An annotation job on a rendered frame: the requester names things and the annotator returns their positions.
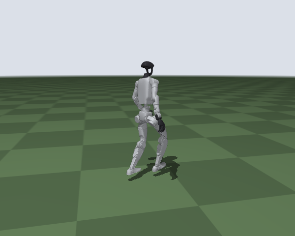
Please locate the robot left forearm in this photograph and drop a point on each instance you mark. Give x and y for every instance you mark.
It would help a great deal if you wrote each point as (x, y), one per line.
(138, 105)

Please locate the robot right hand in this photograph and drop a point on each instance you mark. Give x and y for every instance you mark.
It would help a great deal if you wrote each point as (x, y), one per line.
(160, 123)

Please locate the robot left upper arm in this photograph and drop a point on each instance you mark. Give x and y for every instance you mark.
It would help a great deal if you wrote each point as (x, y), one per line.
(135, 93)

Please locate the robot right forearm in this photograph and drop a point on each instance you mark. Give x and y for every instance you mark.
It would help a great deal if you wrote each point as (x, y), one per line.
(156, 106)

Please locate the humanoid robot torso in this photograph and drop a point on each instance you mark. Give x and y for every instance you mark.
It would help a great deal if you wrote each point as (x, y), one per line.
(144, 97)

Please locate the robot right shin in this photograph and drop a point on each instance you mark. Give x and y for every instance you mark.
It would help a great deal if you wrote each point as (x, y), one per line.
(161, 148)

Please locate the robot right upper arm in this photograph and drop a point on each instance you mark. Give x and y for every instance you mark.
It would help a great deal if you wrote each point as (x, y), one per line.
(154, 88)

